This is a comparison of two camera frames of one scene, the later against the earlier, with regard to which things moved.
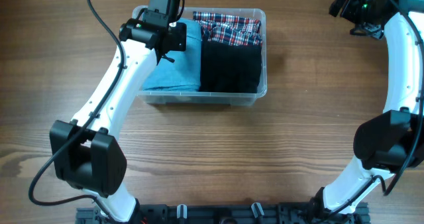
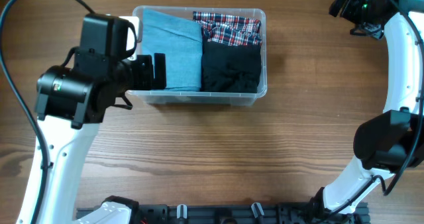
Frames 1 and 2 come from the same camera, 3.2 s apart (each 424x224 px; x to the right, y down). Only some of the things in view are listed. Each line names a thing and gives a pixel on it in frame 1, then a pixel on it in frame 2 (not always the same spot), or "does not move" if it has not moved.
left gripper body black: (179, 40) → (134, 74)
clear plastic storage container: (225, 61) does not move
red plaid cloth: (229, 30) does not move
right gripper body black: (359, 11) does not move
